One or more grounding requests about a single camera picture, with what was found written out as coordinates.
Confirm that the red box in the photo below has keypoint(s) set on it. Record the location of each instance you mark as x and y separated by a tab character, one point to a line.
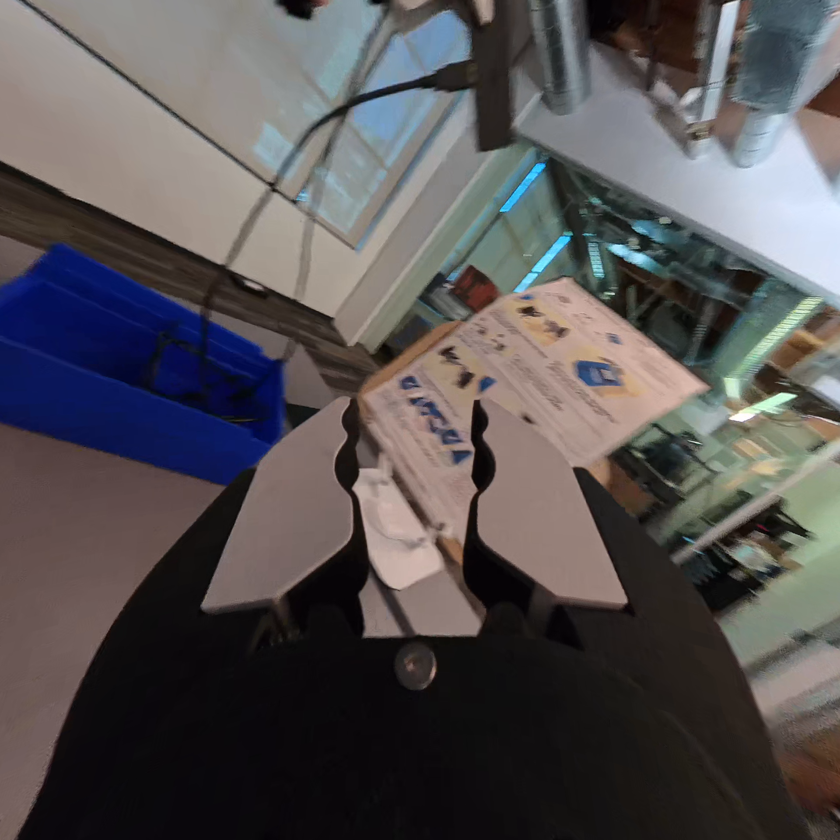
476	285

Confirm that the white stand base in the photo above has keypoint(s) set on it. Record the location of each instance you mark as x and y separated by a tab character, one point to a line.
394	538

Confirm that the printed instruction sheet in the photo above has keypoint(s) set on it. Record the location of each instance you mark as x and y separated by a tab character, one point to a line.
558	367

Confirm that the silver air duct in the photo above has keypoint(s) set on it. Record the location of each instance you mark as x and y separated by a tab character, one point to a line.
558	59
768	79

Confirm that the blue plastic bin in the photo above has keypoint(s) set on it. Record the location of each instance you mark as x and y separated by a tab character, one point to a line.
79	394

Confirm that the window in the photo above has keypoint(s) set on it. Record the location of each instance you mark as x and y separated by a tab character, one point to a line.
380	131

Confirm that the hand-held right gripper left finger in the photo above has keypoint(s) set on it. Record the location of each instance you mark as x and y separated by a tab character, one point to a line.
289	525

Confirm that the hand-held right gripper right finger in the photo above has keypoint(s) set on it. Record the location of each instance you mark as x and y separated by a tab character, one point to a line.
538	525

